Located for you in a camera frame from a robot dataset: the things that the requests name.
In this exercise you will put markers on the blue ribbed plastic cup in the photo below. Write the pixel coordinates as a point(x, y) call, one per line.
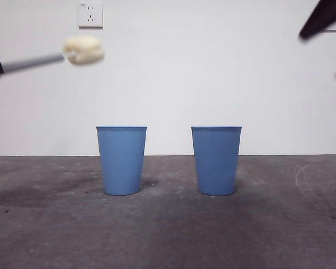
point(216, 162)
point(121, 162)

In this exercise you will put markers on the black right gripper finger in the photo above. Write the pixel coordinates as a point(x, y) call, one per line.
point(327, 15)

